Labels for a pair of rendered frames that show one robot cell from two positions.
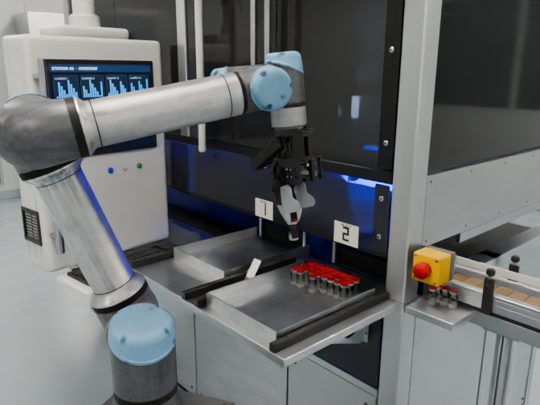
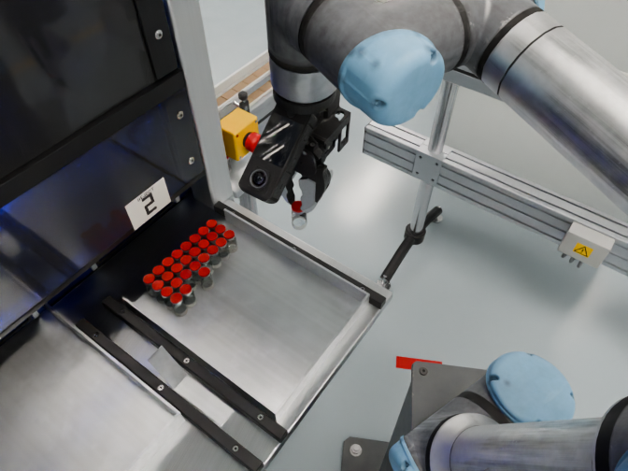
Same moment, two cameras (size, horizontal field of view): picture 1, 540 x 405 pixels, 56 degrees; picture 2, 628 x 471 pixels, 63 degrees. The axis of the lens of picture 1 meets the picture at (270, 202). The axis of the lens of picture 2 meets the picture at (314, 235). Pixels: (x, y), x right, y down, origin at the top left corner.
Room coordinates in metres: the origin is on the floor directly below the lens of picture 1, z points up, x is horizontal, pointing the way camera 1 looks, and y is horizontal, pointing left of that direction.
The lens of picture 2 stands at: (1.18, 0.43, 1.66)
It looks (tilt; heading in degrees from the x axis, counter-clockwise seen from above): 51 degrees down; 258
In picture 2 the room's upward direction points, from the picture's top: straight up
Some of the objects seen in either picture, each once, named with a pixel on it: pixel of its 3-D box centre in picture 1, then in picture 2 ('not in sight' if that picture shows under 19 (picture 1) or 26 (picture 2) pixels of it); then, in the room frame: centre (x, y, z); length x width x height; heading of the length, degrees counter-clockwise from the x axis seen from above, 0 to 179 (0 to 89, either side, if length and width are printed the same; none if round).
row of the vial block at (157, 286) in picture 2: (327, 280); (192, 263); (1.28, -0.15, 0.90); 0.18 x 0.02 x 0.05; 42
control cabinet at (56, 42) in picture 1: (93, 144); not in sight; (1.81, 0.62, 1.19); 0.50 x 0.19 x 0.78; 139
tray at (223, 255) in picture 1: (242, 251); (39, 420); (1.52, 0.09, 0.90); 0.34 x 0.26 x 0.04; 132
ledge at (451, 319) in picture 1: (443, 309); (232, 165); (1.18, -0.44, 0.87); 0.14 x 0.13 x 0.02; 132
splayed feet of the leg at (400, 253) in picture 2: not in sight; (413, 240); (0.52, -0.74, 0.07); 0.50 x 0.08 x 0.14; 42
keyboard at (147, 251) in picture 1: (132, 260); not in sight; (1.64, 0.47, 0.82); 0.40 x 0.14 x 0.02; 139
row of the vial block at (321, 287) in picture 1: (321, 282); (201, 268); (1.27, -0.14, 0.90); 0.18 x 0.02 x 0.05; 42
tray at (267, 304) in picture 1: (291, 296); (247, 301); (1.19, -0.06, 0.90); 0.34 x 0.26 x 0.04; 132
